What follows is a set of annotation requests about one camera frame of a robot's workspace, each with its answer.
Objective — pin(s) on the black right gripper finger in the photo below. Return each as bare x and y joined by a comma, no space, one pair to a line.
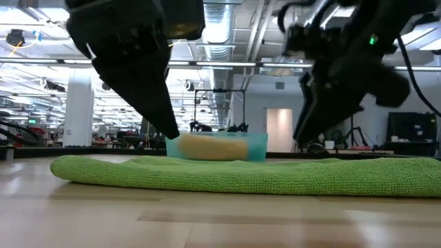
327,110

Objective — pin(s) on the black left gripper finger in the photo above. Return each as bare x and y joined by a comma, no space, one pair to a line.
141,96

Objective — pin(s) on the orange microfiber towel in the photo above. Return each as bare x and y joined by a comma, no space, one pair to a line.
213,148

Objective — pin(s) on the green microfiber towel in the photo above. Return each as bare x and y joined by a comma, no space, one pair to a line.
241,175

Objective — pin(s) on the black background robot arm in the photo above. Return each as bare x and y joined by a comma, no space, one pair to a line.
198,127
239,128

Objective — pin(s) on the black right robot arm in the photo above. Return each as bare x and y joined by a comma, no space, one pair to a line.
396,20

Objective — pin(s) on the teal translucent plastic basket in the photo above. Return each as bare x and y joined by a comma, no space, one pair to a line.
258,144

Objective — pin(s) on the black background monitor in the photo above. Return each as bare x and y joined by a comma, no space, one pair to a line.
151,139

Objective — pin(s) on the white background door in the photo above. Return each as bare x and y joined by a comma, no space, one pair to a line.
279,131

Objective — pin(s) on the white round column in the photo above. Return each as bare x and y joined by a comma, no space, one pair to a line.
79,106

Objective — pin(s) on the black equipment cart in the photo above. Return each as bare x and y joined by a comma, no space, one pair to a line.
410,131

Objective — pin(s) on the person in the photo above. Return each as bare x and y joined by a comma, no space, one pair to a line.
221,130

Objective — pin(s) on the black round ceiling fixture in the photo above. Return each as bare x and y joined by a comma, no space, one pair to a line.
15,37

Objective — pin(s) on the grey wall vent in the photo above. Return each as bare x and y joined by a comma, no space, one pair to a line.
279,85

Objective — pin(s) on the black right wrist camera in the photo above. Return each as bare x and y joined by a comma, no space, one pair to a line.
296,39

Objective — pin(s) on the black background frame stand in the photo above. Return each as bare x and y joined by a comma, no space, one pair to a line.
220,90

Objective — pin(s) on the silver ventilation duct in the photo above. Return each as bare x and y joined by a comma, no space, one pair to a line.
217,34

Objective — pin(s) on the black metal table frame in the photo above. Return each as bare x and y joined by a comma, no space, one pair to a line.
34,151

